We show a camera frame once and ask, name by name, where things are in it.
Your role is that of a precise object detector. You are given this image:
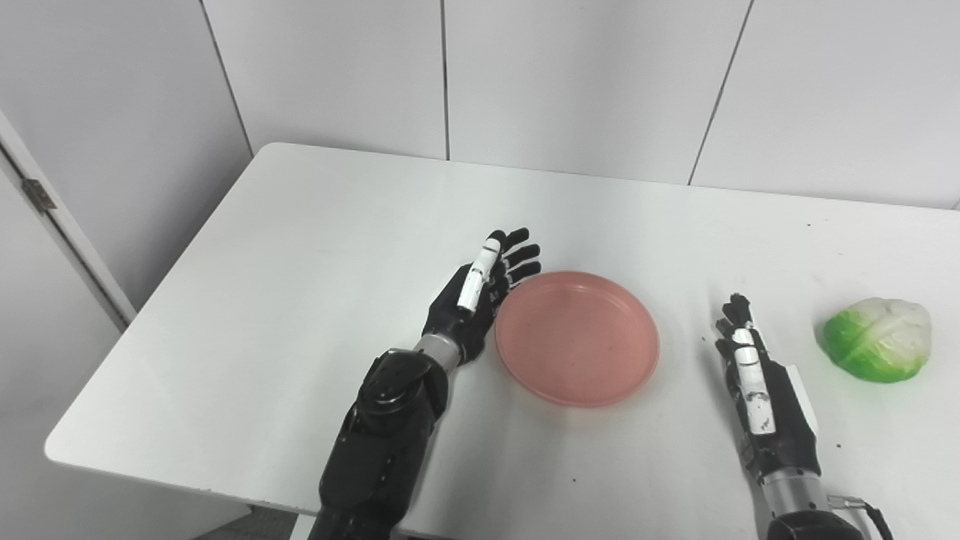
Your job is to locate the pink plate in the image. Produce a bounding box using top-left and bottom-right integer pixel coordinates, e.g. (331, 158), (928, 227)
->
(494, 271), (662, 408)

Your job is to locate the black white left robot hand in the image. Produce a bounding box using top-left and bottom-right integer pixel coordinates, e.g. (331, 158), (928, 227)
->
(421, 227), (542, 367)

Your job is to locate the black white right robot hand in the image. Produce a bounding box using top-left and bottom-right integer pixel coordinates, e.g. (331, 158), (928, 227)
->
(714, 293), (822, 481)

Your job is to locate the metal door hinge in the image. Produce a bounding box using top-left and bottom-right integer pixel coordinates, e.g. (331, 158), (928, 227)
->
(21, 178), (58, 213)

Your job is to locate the green white toy cabbage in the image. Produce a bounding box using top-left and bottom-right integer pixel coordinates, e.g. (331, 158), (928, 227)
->
(817, 297), (933, 384)

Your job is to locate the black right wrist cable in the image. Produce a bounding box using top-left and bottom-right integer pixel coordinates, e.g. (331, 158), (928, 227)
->
(827, 493), (893, 540)

